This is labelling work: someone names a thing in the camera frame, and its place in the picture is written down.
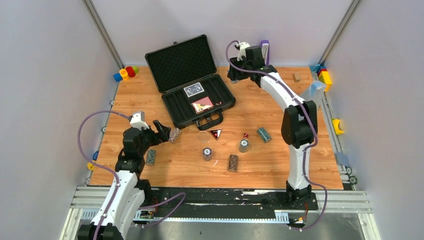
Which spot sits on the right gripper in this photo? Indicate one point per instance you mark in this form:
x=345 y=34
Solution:
x=234 y=75

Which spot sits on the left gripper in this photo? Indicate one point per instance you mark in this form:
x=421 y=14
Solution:
x=154 y=134

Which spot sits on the tan blue chip stack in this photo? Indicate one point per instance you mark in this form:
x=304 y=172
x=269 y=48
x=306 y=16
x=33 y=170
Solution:
x=174 y=134

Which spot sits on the black poker case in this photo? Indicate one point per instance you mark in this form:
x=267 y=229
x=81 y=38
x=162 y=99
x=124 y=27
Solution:
x=180 y=65

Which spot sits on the green blue chip stack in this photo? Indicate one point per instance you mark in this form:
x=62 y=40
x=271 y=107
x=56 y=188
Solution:
x=264 y=135

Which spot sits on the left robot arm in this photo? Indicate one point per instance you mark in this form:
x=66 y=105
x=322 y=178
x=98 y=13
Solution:
x=127 y=192

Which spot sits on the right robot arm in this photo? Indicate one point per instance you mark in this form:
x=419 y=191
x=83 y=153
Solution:
x=299 y=124

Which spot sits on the grey green chip stack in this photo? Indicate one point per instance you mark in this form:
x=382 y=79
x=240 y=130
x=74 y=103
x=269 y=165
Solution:
x=150 y=157

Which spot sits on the clear round dealer button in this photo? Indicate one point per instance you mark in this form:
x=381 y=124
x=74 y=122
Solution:
x=203 y=136

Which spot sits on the blue card deck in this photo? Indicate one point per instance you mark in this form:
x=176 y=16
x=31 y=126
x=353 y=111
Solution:
x=193 y=89

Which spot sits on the red card deck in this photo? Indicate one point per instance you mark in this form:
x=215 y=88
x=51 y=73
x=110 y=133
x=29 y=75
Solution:
x=202 y=105

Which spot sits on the purple metronome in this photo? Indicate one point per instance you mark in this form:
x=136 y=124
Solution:
x=265 y=45

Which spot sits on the black red triangle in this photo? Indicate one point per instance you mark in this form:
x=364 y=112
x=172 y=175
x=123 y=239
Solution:
x=215 y=133

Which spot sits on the small wooden block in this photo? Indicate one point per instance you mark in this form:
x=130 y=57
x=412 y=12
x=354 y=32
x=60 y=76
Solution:
x=296 y=77

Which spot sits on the green cylinder block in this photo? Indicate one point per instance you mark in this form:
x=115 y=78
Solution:
x=135 y=69

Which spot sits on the red cylinder block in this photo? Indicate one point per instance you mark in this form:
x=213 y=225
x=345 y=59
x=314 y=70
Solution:
x=130 y=71

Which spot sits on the yellow cylinder block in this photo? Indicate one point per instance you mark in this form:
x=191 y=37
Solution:
x=124 y=74

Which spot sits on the brown chip stack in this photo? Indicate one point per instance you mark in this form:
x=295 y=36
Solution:
x=233 y=163

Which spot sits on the yellow round disc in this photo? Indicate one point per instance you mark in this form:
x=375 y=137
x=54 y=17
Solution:
x=91 y=166

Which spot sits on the clear plastic bag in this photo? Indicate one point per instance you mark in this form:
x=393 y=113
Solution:
x=314 y=92

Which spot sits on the yellow lego block stack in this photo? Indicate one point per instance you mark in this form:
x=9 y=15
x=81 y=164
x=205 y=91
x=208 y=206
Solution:
x=324 y=77

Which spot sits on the yellow curved block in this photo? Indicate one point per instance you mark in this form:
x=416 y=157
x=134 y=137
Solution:
x=337 y=126

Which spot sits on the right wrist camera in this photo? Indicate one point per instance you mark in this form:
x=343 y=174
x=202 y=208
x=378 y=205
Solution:
x=241 y=47

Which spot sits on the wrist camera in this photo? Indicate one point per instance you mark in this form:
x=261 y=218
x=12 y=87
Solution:
x=137 y=121
x=241 y=47

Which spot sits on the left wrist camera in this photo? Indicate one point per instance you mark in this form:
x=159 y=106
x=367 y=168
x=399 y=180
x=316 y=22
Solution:
x=137 y=121

